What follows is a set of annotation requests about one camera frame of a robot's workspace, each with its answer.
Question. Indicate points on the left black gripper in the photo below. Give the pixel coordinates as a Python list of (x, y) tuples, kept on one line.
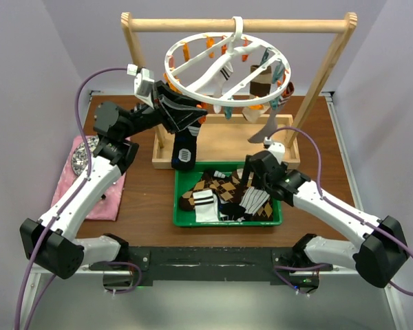
[(173, 115)]

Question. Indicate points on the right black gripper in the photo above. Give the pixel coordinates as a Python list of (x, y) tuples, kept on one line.
[(246, 172)]

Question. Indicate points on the wooden hanger rack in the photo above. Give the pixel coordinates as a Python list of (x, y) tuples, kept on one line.
[(223, 141)]

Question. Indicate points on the black blue sports sock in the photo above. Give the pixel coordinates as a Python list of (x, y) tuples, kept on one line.
[(185, 148)]

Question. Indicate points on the white round clip hanger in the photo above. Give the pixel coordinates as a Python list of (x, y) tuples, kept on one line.
[(223, 48)]

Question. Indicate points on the white black banded sock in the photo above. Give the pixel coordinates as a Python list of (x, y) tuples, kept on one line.
[(220, 78)]

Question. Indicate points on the green plastic bin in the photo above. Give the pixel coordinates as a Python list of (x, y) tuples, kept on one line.
[(184, 180)]

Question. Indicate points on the beige tan sock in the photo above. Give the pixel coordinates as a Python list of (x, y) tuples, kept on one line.
[(260, 86)]

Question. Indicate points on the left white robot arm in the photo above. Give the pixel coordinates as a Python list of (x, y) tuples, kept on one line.
[(50, 241)]

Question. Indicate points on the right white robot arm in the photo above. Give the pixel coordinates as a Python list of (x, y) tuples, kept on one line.
[(371, 245)]

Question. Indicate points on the brown argyle sock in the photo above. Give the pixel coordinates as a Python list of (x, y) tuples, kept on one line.
[(186, 201), (229, 192)]

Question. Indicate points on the white black striped sock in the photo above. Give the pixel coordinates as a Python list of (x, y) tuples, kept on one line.
[(253, 199)]

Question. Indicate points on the blue patterned plate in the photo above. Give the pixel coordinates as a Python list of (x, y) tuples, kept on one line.
[(79, 159)]

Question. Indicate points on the pink cloth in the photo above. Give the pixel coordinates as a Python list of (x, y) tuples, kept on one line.
[(106, 209)]

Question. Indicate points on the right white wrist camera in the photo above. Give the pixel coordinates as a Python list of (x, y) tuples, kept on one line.
[(277, 149)]

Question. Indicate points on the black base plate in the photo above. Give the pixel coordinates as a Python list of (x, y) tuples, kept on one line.
[(214, 263)]

